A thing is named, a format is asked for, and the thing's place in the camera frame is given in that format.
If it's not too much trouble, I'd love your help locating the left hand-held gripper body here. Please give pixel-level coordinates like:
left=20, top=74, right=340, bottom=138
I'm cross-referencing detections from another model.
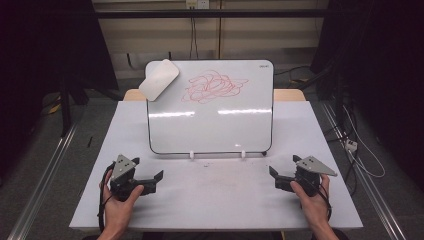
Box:
left=109, top=153, right=141, bottom=202

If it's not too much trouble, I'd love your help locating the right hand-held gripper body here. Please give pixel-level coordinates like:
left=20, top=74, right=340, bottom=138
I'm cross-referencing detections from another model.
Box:
left=292, top=155, right=338, bottom=198

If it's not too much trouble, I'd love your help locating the white whiteboard eraser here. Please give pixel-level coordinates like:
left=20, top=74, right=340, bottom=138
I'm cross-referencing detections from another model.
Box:
left=137, top=58, right=181, bottom=103

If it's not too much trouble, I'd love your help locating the white whiteboard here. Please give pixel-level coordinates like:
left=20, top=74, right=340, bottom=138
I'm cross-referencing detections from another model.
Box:
left=144, top=59, right=275, bottom=157

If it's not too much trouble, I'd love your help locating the person's right hand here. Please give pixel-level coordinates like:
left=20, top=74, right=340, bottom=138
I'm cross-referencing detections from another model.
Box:
left=289, top=173, right=332, bottom=233

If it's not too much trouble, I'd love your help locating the person's left hand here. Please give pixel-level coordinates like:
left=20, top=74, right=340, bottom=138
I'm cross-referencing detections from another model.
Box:
left=99, top=169, right=145, bottom=235

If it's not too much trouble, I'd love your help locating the black metal stand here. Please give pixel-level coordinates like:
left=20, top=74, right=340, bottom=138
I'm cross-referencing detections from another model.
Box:
left=59, top=76, right=90, bottom=138

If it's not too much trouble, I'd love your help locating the black curtain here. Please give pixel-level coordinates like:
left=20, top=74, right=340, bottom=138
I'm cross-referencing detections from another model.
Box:
left=309, top=0, right=424, bottom=193
left=0, top=0, right=120, bottom=184

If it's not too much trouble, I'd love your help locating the black horizontal metal bar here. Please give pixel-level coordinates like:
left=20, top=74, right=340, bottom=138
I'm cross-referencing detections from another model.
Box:
left=94, top=8, right=329, bottom=20

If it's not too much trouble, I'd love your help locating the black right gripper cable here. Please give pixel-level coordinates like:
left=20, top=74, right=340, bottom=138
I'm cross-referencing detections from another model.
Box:
left=298, top=175, right=333, bottom=223

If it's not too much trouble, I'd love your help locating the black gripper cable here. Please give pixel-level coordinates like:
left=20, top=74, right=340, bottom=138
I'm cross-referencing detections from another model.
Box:
left=97, top=162, right=116, bottom=234
left=298, top=175, right=333, bottom=223

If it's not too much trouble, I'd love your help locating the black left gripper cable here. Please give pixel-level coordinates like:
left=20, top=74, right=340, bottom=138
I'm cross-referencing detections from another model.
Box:
left=97, top=162, right=116, bottom=234

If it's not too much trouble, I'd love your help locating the aluminium floor rail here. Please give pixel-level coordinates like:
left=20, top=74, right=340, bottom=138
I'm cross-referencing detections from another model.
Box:
left=7, top=121, right=78, bottom=240
left=320, top=102, right=408, bottom=240

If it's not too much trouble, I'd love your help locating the white floor cable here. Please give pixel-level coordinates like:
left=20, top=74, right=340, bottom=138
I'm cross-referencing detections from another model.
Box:
left=342, top=104, right=387, bottom=179

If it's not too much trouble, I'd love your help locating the black floor cable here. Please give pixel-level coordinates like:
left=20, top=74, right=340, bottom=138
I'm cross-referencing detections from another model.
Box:
left=273, top=65, right=313, bottom=77

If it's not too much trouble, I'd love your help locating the black hanging wall cable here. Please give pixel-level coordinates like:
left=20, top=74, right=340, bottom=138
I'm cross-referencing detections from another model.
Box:
left=189, top=6, right=200, bottom=60

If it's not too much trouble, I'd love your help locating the yellow vertical cable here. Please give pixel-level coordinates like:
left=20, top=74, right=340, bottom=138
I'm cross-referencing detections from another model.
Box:
left=217, top=0, right=223, bottom=60

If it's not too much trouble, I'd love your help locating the white wall socket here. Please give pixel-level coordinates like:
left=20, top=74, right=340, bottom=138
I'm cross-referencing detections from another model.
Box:
left=185, top=0, right=210, bottom=10

